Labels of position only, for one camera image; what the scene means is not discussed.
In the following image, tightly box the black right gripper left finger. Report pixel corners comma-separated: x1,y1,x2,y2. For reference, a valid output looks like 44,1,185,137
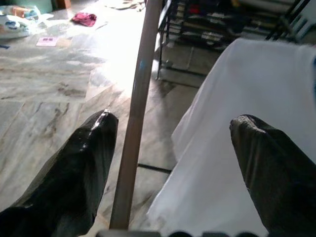
0,110,119,237

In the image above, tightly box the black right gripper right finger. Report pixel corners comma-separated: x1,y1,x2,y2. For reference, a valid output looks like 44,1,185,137
229,114,316,237

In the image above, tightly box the pink clothes hanger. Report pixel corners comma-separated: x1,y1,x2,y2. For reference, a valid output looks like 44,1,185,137
109,0,164,230

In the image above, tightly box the white shirt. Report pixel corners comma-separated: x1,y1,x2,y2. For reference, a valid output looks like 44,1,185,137
147,38,316,237

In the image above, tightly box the pink paper sheet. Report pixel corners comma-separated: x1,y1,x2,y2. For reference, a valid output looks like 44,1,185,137
36,36,59,47

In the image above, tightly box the white printed plastic bag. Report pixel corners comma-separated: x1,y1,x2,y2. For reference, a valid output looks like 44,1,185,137
0,4,41,40

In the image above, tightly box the maroon cloth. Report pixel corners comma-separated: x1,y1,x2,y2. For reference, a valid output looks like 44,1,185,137
71,12,97,27

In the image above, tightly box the black metal drying rack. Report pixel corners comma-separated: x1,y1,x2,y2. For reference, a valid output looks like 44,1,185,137
137,0,316,175

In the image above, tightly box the green storage bin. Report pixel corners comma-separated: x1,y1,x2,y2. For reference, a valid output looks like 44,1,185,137
9,0,54,15

